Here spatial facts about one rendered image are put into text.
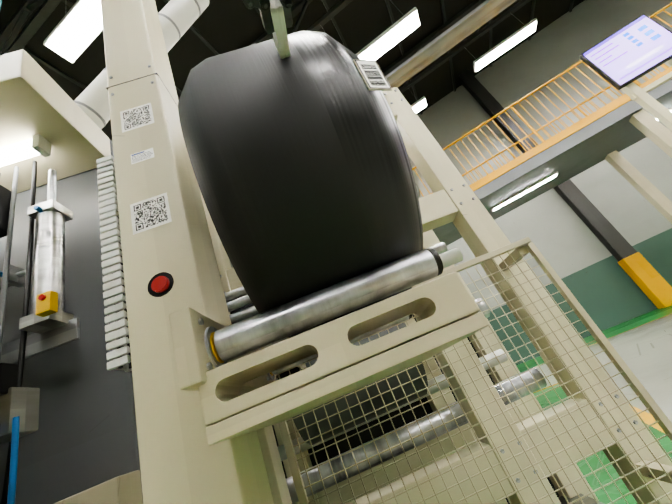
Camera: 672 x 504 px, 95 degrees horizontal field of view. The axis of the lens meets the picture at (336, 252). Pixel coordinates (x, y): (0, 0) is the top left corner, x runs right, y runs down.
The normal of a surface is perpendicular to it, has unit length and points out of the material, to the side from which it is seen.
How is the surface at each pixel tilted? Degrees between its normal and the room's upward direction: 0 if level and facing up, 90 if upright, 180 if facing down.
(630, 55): 90
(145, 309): 90
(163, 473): 90
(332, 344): 90
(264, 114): 102
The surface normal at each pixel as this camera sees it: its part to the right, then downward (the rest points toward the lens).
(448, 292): -0.07, -0.43
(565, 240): -0.43, -0.25
